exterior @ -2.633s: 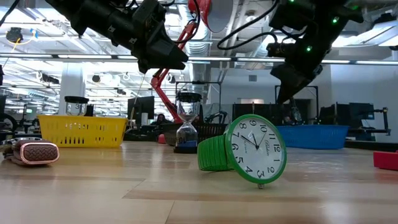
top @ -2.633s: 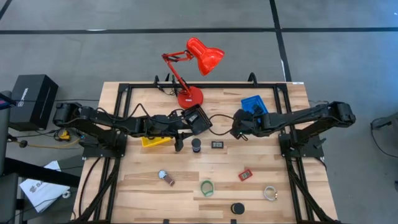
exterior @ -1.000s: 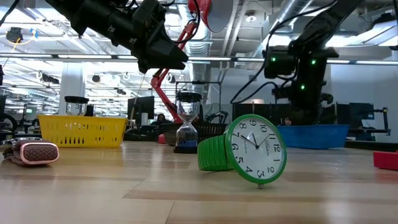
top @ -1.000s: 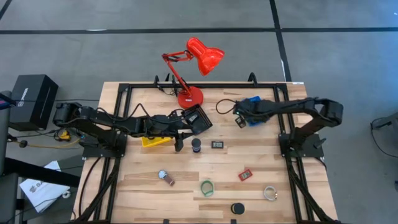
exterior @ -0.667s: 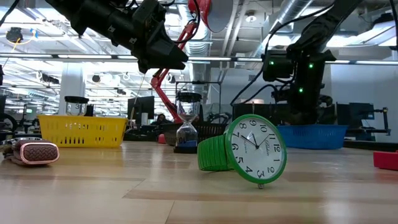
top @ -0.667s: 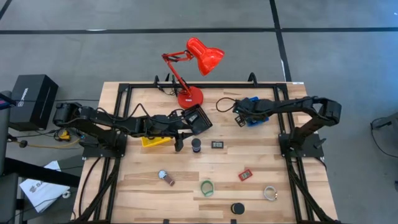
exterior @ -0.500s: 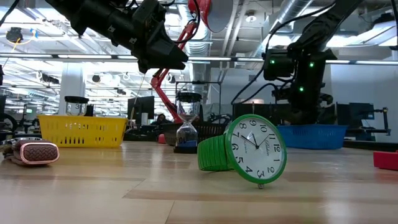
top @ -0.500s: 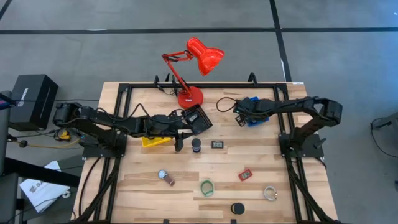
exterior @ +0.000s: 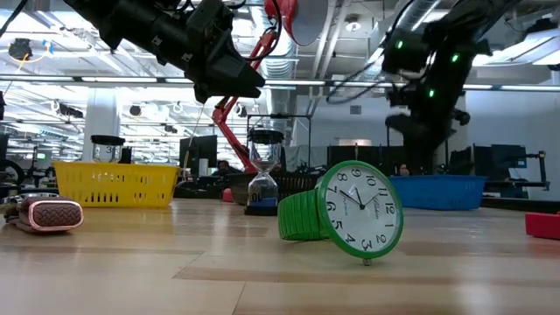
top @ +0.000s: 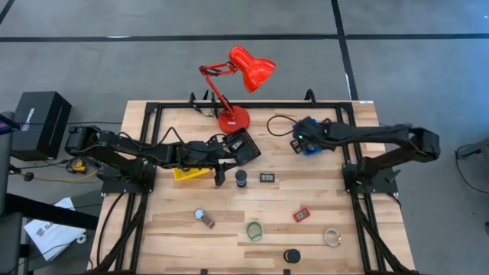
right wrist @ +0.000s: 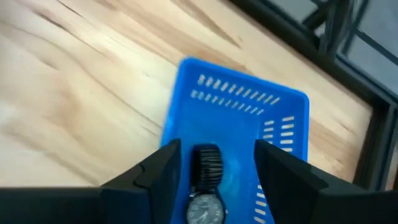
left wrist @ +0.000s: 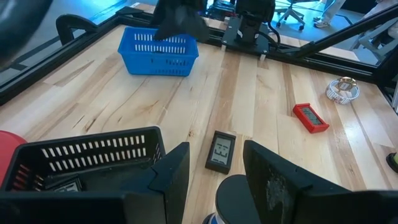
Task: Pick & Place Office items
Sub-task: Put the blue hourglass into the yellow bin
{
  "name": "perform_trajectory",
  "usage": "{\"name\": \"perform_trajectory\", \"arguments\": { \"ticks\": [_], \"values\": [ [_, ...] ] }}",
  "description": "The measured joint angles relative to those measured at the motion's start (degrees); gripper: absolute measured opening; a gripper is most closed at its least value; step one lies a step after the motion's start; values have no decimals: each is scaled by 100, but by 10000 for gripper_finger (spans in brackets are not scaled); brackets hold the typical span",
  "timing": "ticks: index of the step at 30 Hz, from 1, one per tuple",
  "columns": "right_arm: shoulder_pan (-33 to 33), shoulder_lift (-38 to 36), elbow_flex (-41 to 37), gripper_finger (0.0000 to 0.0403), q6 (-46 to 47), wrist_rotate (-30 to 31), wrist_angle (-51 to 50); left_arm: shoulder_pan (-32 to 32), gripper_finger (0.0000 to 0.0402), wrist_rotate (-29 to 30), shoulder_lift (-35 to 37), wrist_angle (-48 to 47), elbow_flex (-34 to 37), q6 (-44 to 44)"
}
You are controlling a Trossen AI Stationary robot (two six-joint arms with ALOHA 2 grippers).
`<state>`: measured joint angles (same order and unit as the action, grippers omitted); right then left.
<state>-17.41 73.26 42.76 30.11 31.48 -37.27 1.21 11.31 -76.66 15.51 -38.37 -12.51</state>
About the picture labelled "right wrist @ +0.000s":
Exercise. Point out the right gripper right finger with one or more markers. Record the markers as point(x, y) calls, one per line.
point(286, 186)

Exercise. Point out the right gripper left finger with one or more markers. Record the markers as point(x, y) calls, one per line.
point(155, 186)

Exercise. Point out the black wrist watch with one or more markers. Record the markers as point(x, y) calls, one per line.
point(206, 174)

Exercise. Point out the blue plastic basket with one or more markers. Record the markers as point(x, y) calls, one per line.
point(236, 124)

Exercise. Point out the black metal table frame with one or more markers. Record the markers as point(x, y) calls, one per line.
point(351, 74)

